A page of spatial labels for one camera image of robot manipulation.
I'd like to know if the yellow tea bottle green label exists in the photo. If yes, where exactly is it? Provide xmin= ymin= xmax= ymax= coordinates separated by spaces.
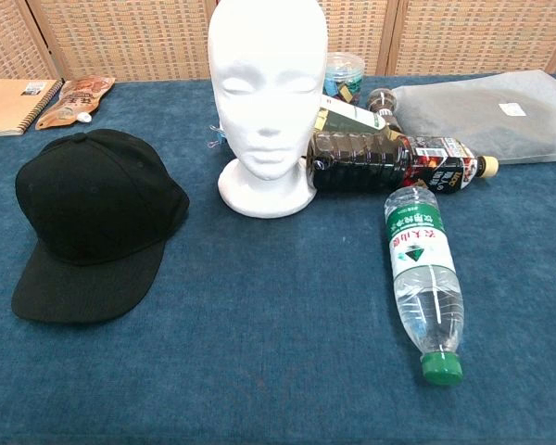
xmin=315 ymin=94 xmax=388 ymax=135

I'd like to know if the blue tablecloth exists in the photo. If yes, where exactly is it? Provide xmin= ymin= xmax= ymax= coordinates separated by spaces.
xmin=0 ymin=73 xmax=556 ymax=445

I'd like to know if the woven bamboo folding screen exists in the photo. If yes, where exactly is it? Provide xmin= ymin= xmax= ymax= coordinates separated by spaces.
xmin=0 ymin=0 xmax=556 ymax=87

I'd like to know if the clear water bottle green cap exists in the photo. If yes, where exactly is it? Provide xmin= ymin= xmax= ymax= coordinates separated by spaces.
xmin=383 ymin=186 xmax=465 ymax=386

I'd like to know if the orange spout pouch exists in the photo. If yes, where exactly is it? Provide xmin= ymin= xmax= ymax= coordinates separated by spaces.
xmin=34 ymin=76 xmax=116 ymax=131

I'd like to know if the clear tub of colourful clips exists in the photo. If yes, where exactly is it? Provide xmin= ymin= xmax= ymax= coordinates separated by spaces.
xmin=322 ymin=52 xmax=366 ymax=104

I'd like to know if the white foam mannequin head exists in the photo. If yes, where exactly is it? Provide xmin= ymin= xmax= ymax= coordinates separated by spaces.
xmin=207 ymin=0 xmax=328 ymax=218

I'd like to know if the translucent bag with dark cloth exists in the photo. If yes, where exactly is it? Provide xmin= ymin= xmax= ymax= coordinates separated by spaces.
xmin=391 ymin=69 xmax=556 ymax=166

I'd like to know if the black baseball cap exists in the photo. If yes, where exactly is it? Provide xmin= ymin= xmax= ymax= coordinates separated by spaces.
xmin=10 ymin=129 xmax=191 ymax=324

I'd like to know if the brown spiral notebook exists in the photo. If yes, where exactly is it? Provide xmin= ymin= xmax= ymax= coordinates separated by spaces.
xmin=0 ymin=78 xmax=65 ymax=138

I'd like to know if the dark coffee bottle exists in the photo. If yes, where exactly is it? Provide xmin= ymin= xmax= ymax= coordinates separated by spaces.
xmin=305 ymin=131 xmax=500 ymax=195

